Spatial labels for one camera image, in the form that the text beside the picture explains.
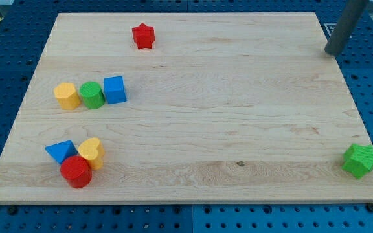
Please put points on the yellow heart block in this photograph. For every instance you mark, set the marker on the yellow heart block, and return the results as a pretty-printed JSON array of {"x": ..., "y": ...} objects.
[{"x": 93, "y": 152}]

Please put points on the grey cylindrical robot arm rod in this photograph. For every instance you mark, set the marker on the grey cylindrical robot arm rod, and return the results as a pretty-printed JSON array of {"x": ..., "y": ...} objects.
[{"x": 345, "y": 26}]

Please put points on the blue cube block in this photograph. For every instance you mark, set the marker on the blue cube block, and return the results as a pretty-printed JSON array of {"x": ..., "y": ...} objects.
[{"x": 114, "y": 90}]

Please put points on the light wooden board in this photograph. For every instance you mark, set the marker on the light wooden board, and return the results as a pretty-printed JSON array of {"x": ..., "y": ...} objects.
[{"x": 224, "y": 108}]

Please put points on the green star block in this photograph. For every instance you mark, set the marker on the green star block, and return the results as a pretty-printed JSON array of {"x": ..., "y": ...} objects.
[{"x": 358, "y": 160}]

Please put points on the blue triangle block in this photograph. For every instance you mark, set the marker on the blue triangle block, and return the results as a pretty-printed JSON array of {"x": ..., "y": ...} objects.
[{"x": 61, "y": 151}]

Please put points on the red star block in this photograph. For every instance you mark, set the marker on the red star block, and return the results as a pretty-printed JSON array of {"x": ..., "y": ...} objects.
[{"x": 143, "y": 36}]

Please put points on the red cylinder block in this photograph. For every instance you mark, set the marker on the red cylinder block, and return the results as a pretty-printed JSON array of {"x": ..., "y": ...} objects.
[{"x": 76, "y": 171}]

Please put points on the green cylinder block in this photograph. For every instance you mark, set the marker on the green cylinder block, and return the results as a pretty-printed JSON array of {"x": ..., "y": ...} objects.
[{"x": 92, "y": 95}]

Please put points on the yellow hexagon block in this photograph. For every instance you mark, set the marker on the yellow hexagon block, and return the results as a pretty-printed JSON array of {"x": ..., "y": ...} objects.
[{"x": 66, "y": 95}]

